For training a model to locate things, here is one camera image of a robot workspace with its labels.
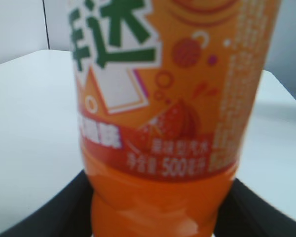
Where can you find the orange soda bottle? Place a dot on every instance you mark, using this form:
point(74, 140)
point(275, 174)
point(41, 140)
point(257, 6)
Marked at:
point(165, 90)

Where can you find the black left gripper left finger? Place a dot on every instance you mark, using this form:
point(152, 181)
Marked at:
point(29, 212)

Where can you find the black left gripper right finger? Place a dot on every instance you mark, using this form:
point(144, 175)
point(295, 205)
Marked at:
point(244, 214)

